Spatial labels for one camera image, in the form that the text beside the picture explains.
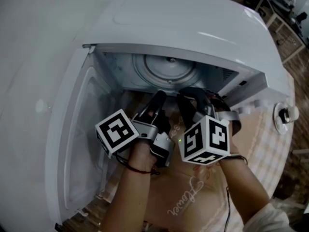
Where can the white furniture leg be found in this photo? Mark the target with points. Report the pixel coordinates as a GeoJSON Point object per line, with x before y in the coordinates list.
{"type": "Point", "coordinates": [301, 151]}

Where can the person's right forearm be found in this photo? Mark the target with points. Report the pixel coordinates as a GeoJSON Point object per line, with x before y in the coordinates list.
{"type": "Point", "coordinates": [243, 185]}

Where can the person's cream shirt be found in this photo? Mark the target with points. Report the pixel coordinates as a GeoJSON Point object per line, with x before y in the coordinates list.
{"type": "Point", "coordinates": [265, 219]}

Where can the black office chair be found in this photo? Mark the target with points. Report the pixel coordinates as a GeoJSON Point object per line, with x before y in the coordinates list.
{"type": "Point", "coordinates": [301, 17]}

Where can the beige checkered tablecloth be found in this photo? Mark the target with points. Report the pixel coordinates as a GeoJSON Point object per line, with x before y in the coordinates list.
{"type": "Point", "coordinates": [210, 202]}

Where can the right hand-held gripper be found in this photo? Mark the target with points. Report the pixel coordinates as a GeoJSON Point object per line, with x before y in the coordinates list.
{"type": "Point", "coordinates": [205, 141]}

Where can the clear plastic bottle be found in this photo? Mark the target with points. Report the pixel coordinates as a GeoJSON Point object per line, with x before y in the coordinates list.
{"type": "Point", "coordinates": [40, 105]}

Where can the person's right hand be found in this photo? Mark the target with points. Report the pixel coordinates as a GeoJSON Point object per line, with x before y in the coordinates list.
{"type": "Point", "coordinates": [217, 101]}

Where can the clear glass turntable plate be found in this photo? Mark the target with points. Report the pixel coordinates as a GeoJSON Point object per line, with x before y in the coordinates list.
{"type": "Point", "coordinates": [157, 69]}

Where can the white microwave oven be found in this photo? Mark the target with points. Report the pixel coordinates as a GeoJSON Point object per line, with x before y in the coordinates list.
{"type": "Point", "coordinates": [181, 20]}

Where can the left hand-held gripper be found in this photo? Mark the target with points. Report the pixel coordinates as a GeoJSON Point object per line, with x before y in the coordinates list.
{"type": "Point", "coordinates": [116, 132]}

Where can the person's left forearm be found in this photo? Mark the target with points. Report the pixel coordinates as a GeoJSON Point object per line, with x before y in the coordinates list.
{"type": "Point", "coordinates": [128, 197]}

